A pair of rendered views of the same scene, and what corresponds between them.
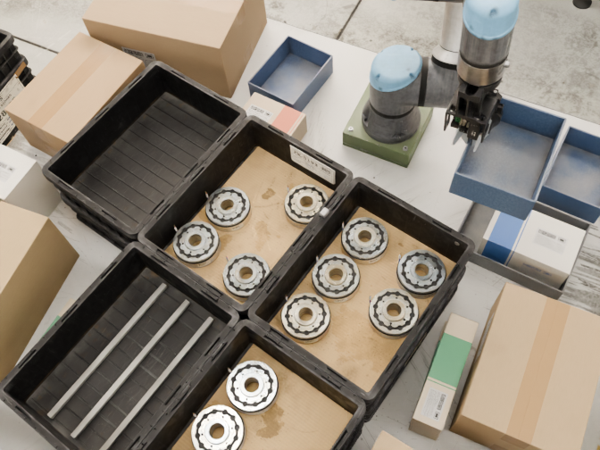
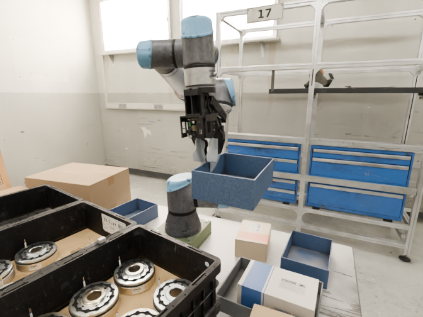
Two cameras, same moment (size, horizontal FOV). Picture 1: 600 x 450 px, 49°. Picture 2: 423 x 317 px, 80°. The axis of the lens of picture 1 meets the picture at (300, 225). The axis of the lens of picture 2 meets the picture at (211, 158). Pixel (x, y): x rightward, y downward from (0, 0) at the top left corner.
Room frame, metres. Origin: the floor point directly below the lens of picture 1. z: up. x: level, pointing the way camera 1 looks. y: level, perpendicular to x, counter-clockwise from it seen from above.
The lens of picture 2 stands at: (0.05, -0.26, 1.30)
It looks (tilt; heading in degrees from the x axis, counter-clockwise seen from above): 14 degrees down; 353
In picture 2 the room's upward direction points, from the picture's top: straight up
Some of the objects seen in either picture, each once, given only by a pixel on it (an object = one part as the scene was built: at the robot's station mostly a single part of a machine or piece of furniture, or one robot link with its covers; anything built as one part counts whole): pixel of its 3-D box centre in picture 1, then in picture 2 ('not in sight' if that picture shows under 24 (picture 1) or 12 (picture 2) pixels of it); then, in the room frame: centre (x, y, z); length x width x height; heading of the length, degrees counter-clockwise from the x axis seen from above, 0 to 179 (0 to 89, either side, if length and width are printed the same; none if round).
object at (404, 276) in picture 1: (421, 270); (175, 294); (0.54, -0.24, 0.86); 0.10 x 0.10 x 0.01
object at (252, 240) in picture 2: not in sight; (253, 239); (0.93, -0.55, 0.74); 0.16 x 0.12 x 0.07; 155
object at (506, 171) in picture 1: (507, 155); (235, 177); (0.66, -0.40, 1.10); 0.20 x 0.15 x 0.07; 148
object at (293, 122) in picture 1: (269, 128); not in sight; (1.06, 0.05, 0.74); 0.16 x 0.12 x 0.07; 53
